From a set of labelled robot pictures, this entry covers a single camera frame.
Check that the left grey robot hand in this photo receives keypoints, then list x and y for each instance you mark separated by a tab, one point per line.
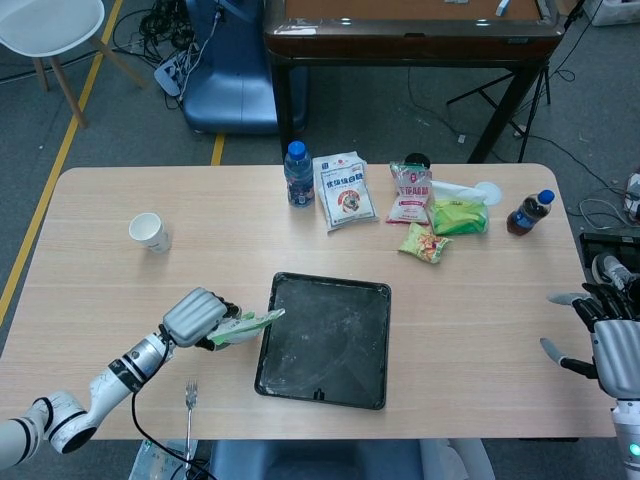
192	317

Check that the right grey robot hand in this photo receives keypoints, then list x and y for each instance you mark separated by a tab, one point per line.
620	355

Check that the green white snack bag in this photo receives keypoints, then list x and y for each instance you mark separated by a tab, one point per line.
245	327

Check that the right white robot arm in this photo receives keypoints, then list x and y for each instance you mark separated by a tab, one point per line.
627	435

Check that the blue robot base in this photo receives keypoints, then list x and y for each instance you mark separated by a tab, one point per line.
230	85

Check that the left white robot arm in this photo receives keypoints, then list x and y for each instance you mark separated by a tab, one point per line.
105	390

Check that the black square baking tray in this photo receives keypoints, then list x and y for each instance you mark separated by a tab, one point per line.
325	345

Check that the small green snack packet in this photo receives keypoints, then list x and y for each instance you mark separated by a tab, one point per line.
425	243

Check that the grey sneaker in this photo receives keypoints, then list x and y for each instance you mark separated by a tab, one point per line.
612	270

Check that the white paper cup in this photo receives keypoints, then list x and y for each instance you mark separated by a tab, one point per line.
152	235

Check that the silver metal fork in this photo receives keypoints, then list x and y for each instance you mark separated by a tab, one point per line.
190	420

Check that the black floor case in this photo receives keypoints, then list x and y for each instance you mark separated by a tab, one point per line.
607	242

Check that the clear plastic bag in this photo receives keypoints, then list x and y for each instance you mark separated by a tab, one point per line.
152	457

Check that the white floor socket box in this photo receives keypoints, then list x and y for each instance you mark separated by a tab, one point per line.
635	195

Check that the dark drink bottle blue cap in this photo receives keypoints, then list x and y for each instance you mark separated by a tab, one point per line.
525	217

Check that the clear bottle blue cap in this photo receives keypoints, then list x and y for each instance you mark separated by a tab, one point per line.
298	180

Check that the blue robot torso base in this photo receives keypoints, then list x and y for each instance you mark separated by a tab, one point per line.
310	460

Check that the white sugar bag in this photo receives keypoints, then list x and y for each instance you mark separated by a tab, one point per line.
347	192

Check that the white round lid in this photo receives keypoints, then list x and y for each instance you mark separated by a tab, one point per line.
492	192

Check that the green tissue pack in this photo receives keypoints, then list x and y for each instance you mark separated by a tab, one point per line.
457	215

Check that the white power strip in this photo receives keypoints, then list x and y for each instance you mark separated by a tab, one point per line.
170	72

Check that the white bag pink print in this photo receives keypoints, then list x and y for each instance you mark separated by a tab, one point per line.
411	197

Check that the black tripod stand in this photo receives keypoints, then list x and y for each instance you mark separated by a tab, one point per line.
487	90

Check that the white chair wooden legs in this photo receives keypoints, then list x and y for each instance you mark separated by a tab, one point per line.
45	25

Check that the brown mahjong table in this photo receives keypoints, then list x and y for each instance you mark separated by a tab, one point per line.
410	45

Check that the blue white mahjong tile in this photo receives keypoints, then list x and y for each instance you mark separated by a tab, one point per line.
502	6

